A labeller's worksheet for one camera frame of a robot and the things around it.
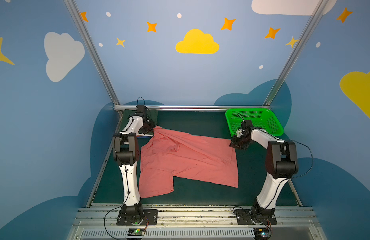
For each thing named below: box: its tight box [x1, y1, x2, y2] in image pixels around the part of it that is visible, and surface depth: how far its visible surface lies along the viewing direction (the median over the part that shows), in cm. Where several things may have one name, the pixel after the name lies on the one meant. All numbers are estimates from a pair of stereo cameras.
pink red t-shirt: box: [139, 126, 238, 199], surface depth 96 cm
